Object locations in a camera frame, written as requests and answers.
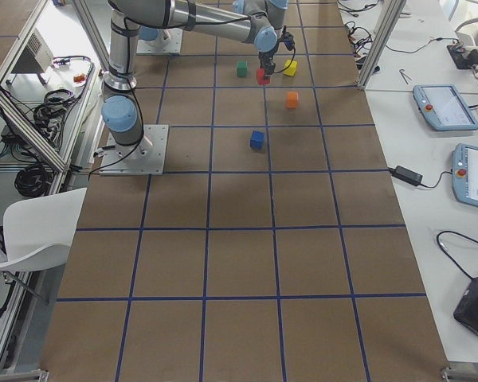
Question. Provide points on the green wooden block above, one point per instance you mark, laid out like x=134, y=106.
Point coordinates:
x=242, y=68

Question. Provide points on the blue wooden block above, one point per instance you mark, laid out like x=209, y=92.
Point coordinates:
x=256, y=141

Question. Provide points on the upper teach pendant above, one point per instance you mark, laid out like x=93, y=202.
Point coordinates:
x=443, y=108

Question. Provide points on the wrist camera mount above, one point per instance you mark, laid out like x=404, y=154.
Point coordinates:
x=287, y=39

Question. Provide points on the lower teach pendant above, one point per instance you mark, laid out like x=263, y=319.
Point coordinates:
x=465, y=174

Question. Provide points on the teach pendant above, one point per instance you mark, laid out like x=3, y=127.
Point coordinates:
x=443, y=108
x=465, y=174

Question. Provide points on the orange wooden block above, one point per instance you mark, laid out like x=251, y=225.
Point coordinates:
x=292, y=100

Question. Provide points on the black power adapter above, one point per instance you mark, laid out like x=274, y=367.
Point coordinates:
x=406, y=175

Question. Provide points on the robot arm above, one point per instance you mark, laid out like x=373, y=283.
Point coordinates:
x=259, y=23

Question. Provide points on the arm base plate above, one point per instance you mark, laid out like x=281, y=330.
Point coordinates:
x=148, y=157
x=169, y=44

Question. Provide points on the white plastic chair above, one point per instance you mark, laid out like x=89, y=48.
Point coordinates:
x=38, y=233

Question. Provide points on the red wooden block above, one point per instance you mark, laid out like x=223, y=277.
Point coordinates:
x=261, y=77

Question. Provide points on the aluminium frame post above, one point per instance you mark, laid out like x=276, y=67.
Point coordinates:
x=390, y=13

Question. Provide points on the yellow wooden block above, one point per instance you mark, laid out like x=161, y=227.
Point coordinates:
x=290, y=67

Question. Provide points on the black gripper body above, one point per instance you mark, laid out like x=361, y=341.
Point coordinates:
x=266, y=58

